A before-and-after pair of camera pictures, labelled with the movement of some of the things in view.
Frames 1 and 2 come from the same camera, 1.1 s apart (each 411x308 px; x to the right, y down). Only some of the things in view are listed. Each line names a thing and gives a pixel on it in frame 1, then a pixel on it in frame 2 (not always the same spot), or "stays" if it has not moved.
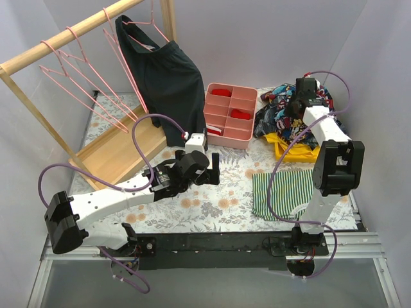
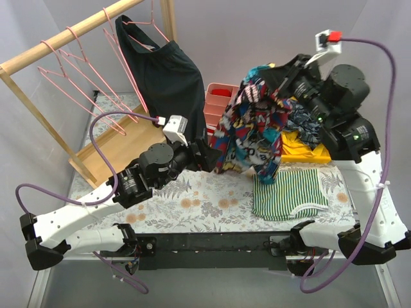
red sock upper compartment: [221, 92] stays
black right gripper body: [306, 88] to [289, 78]
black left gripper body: [208, 174] to [199, 154]
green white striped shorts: [291, 191] stays
